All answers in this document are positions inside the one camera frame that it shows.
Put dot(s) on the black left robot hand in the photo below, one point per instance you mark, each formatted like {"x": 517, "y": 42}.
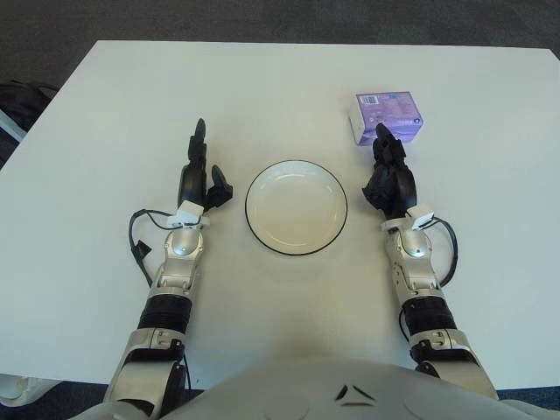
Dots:
{"x": 193, "y": 179}

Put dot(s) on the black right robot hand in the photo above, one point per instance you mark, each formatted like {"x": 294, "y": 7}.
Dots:
{"x": 396, "y": 184}

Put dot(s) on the purple tissue paper pack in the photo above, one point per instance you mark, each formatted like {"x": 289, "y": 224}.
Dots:
{"x": 385, "y": 109}

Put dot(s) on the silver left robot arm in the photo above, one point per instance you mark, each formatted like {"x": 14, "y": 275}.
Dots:
{"x": 168, "y": 302}

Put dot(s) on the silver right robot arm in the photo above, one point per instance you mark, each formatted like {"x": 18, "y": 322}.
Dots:
{"x": 426, "y": 306}

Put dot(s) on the white plate with black rim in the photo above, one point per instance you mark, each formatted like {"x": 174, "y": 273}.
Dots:
{"x": 297, "y": 210}

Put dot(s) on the black bag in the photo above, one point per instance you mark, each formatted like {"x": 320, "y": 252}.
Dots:
{"x": 22, "y": 100}

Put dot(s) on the white grey bar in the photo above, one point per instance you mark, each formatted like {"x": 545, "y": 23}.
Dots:
{"x": 9, "y": 127}

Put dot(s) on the grey robot torso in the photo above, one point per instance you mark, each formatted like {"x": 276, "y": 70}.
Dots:
{"x": 280, "y": 394}

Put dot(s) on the white table base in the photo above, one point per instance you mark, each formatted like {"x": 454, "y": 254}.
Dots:
{"x": 22, "y": 387}

